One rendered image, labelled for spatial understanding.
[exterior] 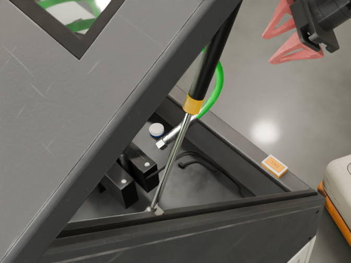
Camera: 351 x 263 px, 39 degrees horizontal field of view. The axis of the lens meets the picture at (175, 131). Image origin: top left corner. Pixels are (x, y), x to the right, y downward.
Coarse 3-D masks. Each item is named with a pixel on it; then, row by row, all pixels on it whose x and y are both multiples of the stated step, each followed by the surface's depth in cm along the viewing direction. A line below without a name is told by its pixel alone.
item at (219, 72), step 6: (204, 48) 81; (216, 72) 86; (222, 72) 86; (216, 78) 88; (222, 78) 87; (216, 84) 89; (222, 84) 88; (216, 90) 89; (210, 96) 91; (216, 96) 90; (210, 102) 91; (204, 108) 92; (198, 114) 93
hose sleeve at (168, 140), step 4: (192, 116) 93; (192, 120) 93; (196, 120) 93; (180, 124) 94; (192, 124) 94; (176, 128) 94; (172, 132) 94; (176, 132) 94; (164, 136) 95; (168, 136) 95; (172, 136) 94; (176, 136) 95; (164, 140) 95; (168, 140) 95; (172, 140) 95; (168, 144) 96
